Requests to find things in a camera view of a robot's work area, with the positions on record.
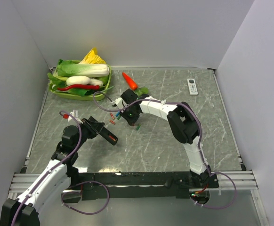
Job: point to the white remote control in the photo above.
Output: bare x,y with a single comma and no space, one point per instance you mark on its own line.
192,87

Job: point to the white radish toy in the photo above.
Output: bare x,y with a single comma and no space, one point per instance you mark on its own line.
83,80

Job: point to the green tray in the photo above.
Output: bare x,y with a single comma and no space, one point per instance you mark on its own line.
89,98

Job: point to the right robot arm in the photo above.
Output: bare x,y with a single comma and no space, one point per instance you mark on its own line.
183,123

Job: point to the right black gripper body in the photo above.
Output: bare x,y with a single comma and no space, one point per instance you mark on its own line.
130,115

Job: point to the black remote control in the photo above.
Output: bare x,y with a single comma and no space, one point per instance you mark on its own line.
105,133

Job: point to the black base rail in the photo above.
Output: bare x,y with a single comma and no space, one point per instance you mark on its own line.
135,184

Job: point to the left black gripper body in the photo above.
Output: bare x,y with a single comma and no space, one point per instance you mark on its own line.
88,131

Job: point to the yellow leaf toy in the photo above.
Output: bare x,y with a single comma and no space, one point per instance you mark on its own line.
92,58

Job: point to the orange toy carrot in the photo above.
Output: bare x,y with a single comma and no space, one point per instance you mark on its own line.
133,85

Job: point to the napa cabbage toy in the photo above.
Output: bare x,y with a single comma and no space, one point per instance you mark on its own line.
71,68

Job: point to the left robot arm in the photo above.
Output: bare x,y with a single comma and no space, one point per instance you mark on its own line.
59,174

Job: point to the red chili pepper toy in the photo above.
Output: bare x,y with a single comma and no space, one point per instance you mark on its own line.
79,86

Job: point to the black battery cover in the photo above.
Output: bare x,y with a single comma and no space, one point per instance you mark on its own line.
168,183

